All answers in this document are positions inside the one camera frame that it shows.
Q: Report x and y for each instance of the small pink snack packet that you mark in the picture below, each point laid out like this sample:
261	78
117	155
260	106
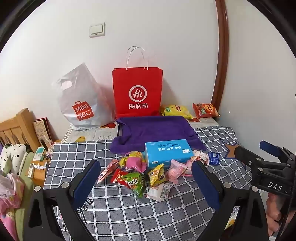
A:
189	168

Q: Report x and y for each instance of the panda print snack packet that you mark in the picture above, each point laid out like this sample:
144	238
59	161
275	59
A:
200	157

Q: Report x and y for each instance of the white dotted pillow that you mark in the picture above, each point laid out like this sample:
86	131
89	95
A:
12	156

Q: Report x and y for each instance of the yellow chips bag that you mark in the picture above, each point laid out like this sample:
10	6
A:
175	110

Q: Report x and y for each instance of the white light switch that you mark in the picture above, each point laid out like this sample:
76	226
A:
97	30

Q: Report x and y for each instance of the teal small box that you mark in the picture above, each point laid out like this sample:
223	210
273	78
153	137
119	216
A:
39	153

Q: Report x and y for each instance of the yellow and pink snack bag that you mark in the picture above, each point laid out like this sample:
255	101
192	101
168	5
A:
135	162

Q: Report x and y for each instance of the white and pink snack packet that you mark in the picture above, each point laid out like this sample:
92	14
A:
159	191

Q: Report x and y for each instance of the person's right hand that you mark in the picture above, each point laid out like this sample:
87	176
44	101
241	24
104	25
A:
274	208

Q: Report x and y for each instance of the green cloth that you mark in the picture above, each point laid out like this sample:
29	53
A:
24	185

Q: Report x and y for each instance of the grey checked blanket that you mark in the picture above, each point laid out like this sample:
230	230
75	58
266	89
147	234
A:
111	213

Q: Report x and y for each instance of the pink triangular snack packet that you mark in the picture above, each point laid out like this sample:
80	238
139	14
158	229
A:
107	170

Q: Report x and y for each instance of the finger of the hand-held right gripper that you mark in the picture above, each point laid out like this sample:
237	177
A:
245	154
269	147

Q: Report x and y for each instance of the white remote control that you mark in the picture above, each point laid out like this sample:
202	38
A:
30	170

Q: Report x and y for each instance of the grey plastic shopping bag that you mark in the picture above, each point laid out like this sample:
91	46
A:
85	99

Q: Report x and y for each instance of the small blue snack packet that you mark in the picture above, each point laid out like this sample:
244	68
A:
214	158

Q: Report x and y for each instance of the pink round cake packet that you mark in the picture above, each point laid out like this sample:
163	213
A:
175	172

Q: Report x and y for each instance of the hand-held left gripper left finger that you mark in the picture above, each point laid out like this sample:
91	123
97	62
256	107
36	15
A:
89	178

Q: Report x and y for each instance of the green snack packet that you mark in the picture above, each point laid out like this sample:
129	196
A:
134	184

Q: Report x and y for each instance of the red snack packet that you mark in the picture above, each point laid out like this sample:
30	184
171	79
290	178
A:
118	176

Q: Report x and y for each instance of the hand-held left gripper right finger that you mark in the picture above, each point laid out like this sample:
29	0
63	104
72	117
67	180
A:
205	185

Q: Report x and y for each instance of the yellow triangular snack packet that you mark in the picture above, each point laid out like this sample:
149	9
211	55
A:
157	175

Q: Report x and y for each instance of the wooden bed headboard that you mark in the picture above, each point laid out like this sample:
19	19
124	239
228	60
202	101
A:
16	129

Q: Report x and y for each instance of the orange chips bag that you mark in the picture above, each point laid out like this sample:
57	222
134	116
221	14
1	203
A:
205	110

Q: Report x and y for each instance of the red paper bag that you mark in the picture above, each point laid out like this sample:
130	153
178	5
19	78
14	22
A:
136	90

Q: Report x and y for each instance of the blue tissue pack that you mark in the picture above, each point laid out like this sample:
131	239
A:
166	153

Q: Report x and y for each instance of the pink plastic bag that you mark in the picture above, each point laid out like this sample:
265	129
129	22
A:
9	194

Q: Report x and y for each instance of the brown wooden door frame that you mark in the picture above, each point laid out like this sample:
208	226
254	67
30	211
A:
222	58

